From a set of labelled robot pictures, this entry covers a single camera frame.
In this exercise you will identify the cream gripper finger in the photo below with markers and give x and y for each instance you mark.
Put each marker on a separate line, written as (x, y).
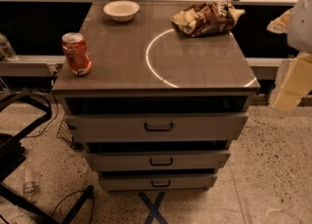
(293, 83)
(280, 25)

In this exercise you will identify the brown chip bag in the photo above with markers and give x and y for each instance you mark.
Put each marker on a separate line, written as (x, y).
(205, 19)

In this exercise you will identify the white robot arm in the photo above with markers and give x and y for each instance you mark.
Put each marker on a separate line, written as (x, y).
(299, 35)

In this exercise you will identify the red coke can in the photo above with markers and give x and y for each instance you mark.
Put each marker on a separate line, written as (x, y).
(75, 50)

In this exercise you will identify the grey drawer cabinet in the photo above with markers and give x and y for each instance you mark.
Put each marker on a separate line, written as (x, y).
(148, 66)

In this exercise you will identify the white bowl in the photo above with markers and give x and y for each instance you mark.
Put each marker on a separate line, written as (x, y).
(121, 11)

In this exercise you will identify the bottom grey drawer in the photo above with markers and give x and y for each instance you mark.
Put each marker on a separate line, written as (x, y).
(158, 182)

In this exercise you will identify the grey drawer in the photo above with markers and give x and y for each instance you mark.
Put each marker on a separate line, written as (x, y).
(158, 182)
(156, 127)
(139, 161)

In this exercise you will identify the middle grey drawer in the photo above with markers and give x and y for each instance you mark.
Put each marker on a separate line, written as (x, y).
(139, 161)

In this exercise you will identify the top grey drawer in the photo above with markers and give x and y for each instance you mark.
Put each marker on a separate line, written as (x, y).
(156, 127)

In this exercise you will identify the clear plastic bottle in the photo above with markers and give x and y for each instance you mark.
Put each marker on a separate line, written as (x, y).
(6, 50)

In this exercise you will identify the clear bottle on floor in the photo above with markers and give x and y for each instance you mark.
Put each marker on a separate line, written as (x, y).
(29, 184)

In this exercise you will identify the black chair frame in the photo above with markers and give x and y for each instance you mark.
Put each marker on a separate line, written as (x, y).
(12, 155)

